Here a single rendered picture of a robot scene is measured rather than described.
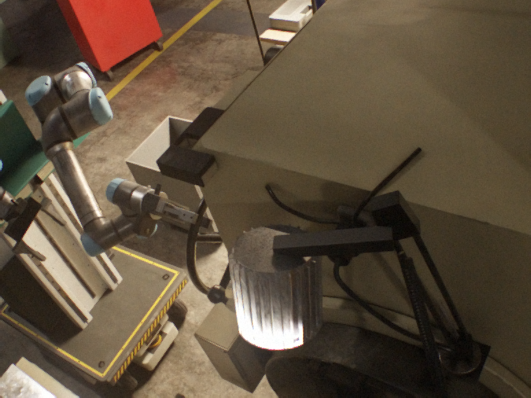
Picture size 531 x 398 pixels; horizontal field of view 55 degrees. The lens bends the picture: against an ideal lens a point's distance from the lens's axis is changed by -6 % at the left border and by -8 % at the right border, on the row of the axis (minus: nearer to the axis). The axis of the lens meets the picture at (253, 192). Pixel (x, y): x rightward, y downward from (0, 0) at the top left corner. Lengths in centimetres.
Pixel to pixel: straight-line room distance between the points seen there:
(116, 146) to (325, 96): 356
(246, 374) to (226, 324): 15
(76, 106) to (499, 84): 125
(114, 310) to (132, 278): 20
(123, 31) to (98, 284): 283
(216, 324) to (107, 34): 400
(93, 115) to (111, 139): 275
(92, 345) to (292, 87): 207
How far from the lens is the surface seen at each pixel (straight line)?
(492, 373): 93
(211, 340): 129
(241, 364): 134
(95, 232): 159
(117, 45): 512
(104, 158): 430
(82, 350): 278
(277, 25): 309
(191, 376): 285
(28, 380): 229
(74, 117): 172
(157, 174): 305
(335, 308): 96
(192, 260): 140
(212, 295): 117
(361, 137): 79
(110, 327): 277
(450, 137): 78
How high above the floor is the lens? 240
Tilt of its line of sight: 43 degrees down
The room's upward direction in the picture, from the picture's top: 19 degrees counter-clockwise
